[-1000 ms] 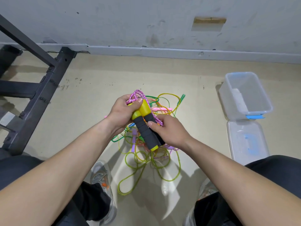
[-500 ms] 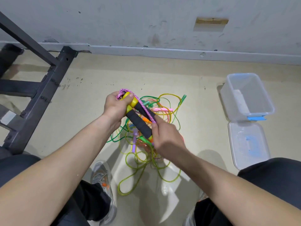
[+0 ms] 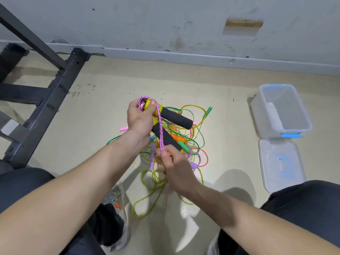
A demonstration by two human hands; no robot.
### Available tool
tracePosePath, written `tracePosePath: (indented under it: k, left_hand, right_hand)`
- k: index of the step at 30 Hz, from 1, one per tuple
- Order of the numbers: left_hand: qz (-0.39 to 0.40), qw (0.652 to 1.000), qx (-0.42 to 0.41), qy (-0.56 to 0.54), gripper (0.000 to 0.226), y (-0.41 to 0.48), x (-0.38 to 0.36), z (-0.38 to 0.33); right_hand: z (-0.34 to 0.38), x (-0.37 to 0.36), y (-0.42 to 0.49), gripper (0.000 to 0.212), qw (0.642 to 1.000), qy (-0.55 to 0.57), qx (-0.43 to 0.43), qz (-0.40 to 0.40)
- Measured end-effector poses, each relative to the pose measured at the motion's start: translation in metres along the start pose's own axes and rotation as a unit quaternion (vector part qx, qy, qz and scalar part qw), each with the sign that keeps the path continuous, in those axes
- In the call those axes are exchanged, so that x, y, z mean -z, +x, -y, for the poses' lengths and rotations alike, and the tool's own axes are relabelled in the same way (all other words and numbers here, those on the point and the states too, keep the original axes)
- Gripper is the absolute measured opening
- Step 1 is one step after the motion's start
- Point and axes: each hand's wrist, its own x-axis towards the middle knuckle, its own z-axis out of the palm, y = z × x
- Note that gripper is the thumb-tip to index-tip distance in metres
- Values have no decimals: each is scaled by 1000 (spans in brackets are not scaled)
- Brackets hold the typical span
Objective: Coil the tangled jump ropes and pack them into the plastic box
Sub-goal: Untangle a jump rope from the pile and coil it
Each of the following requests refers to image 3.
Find person's left trouser leg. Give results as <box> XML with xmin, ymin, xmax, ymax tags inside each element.
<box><xmin>0</xmin><ymin>167</ymin><xmax>125</xmax><ymax>255</ymax></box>

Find person's trouser leg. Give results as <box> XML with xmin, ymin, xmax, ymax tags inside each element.
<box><xmin>218</xmin><ymin>180</ymin><xmax>340</xmax><ymax>255</ymax></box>
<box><xmin>0</xmin><ymin>167</ymin><xmax>125</xmax><ymax>255</ymax></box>

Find person's right forearm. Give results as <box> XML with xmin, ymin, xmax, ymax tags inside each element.
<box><xmin>186</xmin><ymin>180</ymin><xmax>340</xmax><ymax>255</ymax></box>

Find person's right hand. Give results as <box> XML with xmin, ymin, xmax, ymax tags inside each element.
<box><xmin>156</xmin><ymin>144</ymin><xmax>204</xmax><ymax>197</ymax></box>

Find grey baseboard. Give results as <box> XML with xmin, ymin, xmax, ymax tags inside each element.
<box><xmin>0</xmin><ymin>40</ymin><xmax>340</xmax><ymax>77</ymax></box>

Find pink jump rope black handles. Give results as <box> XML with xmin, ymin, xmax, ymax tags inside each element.
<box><xmin>137</xmin><ymin>96</ymin><xmax>194</xmax><ymax>152</ymax></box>

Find grey and orange left shoe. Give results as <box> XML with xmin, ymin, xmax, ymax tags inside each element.
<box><xmin>103</xmin><ymin>180</ymin><xmax>131</xmax><ymax>253</ymax></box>

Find pile of colourful jump ropes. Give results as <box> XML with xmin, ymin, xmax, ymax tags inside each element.
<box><xmin>106</xmin><ymin>104</ymin><xmax>213</xmax><ymax>220</ymax></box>

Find wooden patch in wall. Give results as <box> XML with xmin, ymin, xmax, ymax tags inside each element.
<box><xmin>225</xmin><ymin>19</ymin><xmax>264</xmax><ymax>28</ymax></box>

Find black metal frame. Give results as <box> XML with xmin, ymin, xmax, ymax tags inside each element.
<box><xmin>0</xmin><ymin>2</ymin><xmax>91</xmax><ymax>169</ymax></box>

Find person's left forearm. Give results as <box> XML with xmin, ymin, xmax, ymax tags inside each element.
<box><xmin>0</xmin><ymin>129</ymin><xmax>151</xmax><ymax>255</ymax></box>

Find clear lid with blue handle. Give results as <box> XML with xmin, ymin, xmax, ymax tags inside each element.
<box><xmin>258</xmin><ymin>137</ymin><xmax>306</xmax><ymax>194</ymax></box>

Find person's left hand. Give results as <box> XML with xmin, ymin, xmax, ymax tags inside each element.
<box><xmin>127</xmin><ymin>99</ymin><xmax>158</xmax><ymax>143</ymax></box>

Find clear plastic storage box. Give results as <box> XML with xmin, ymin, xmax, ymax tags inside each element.
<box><xmin>250</xmin><ymin>84</ymin><xmax>313</xmax><ymax>139</ymax></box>

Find grey right shoe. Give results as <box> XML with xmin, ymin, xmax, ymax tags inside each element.
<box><xmin>206</xmin><ymin>231</ymin><xmax>221</xmax><ymax>255</ymax></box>

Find person's right trouser leg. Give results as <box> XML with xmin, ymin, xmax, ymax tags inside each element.
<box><xmin>218</xmin><ymin>180</ymin><xmax>340</xmax><ymax>255</ymax></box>

